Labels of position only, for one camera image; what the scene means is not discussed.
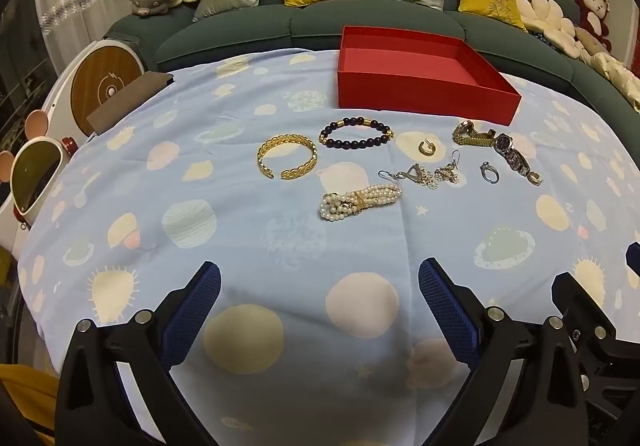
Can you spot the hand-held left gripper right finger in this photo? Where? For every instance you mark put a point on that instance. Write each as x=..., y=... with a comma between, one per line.
x=447, y=311

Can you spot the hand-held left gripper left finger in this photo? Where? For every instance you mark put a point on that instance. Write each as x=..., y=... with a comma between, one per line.
x=192, y=311

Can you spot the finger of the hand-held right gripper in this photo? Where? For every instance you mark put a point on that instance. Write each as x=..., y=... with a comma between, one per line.
x=634, y=258
x=580, y=298

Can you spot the silver dangling earring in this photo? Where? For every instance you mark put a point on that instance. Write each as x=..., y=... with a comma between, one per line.
x=445, y=173
x=415, y=174

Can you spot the ribbed gold hoop earring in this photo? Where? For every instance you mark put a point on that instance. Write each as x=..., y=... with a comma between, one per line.
x=421, y=148

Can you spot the silver watch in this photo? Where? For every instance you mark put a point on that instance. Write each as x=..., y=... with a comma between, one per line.
x=502, y=143

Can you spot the gold bangle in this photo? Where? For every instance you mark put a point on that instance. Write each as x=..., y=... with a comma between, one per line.
x=287, y=138

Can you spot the red cardboard box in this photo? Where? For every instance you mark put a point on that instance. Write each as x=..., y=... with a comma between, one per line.
x=425, y=96

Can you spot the blue printed tablecloth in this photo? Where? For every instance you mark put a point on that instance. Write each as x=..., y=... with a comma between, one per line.
x=250, y=236

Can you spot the cream satin pillow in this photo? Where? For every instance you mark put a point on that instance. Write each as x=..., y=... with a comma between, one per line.
x=617, y=76

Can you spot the small red ornament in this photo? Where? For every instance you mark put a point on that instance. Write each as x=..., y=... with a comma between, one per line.
x=70, y=144

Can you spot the white framed tinted mirror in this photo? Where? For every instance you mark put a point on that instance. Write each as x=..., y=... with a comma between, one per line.
x=32, y=171

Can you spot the beige plush toy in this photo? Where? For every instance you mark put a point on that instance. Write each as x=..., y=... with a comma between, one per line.
x=590, y=42

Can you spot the dark patterned cloth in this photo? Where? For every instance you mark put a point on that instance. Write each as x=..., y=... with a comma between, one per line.
x=540, y=33

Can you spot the white appliance with wooden disc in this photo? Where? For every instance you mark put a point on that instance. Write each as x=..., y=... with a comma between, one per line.
x=100, y=81

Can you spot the red monkey plush toy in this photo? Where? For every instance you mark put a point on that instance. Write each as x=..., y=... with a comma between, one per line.
x=592, y=6

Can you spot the white flower cushion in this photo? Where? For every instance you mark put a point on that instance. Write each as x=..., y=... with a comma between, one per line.
x=545, y=16

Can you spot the white curtain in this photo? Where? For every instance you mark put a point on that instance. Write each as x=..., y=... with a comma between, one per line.
x=75, y=36

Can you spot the dark green sofa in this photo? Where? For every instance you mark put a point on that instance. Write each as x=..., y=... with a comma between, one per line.
x=320, y=21

